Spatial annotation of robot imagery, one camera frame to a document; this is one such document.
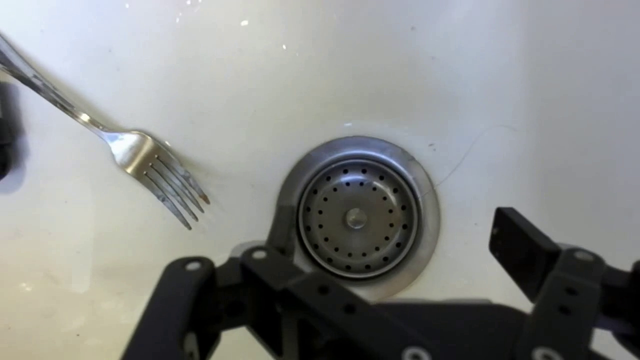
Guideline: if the chrome sink drain ring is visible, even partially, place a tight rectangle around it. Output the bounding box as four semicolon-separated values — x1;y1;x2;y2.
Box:
267;134;441;301

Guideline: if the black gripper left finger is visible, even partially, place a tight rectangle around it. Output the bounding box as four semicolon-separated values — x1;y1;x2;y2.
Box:
117;206;436;360

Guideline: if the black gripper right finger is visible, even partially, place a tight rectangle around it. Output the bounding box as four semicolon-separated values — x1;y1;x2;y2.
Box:
487;207;640;360

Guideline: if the metal fork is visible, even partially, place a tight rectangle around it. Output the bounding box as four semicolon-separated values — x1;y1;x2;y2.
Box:
0;35;209;230

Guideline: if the metal sink stopper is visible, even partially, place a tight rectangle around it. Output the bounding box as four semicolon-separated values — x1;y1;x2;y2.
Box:
296;158;419;280

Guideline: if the white ceramic sink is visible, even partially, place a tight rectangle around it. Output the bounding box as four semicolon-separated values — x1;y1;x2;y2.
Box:
0;0;640;360

